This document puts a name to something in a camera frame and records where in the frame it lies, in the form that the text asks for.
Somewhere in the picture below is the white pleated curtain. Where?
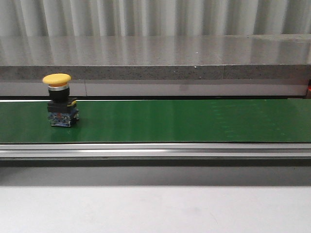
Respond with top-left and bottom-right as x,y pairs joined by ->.
0,0 -> 311,36

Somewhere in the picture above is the aluminium conveyor frame rail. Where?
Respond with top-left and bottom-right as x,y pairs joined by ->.
0,143 -> 311,167

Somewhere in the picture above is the green conveyor belt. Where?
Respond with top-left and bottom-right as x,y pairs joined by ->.
0,99 -> 311,143

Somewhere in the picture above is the grey speckled stone counter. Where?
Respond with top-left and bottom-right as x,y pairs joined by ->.
0,34 -> 311,98

